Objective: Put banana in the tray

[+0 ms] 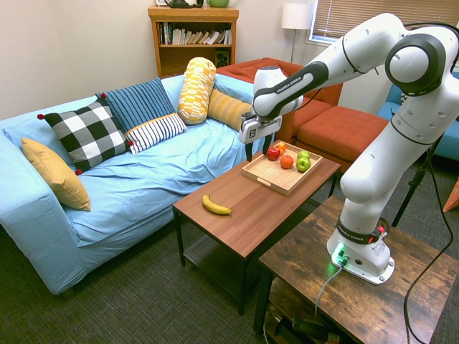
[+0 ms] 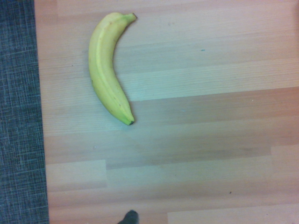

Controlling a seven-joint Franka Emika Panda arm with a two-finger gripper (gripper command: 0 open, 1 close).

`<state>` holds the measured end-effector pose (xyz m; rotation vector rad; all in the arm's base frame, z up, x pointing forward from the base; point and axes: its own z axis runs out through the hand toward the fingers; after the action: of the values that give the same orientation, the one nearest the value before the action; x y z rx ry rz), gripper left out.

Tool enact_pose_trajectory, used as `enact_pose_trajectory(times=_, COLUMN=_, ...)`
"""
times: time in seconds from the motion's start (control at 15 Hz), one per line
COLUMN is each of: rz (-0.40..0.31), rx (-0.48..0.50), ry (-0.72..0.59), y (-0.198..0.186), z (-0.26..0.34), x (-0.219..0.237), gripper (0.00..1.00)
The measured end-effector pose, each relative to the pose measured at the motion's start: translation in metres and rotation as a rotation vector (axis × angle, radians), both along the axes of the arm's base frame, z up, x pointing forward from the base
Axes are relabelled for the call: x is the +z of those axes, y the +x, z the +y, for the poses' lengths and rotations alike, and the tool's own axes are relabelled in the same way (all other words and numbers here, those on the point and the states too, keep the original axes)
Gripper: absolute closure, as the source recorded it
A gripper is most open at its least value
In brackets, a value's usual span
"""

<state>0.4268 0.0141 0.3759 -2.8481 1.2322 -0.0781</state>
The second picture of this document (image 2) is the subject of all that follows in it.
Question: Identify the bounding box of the yellow banana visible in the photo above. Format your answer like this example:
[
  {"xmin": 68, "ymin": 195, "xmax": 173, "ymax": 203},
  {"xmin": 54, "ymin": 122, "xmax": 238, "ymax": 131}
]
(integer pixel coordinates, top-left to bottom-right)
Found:
[{"xmin": 88, "ymin": 12, "xmax": 138, "ymax": 126}]

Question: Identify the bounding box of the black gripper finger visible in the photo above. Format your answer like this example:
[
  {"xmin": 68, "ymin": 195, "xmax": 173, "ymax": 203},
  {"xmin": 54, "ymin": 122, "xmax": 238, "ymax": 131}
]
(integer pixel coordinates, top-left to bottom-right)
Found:
[{"xmin": 116, "ymin": 210, "xmax": 140, "ymax": 224}]

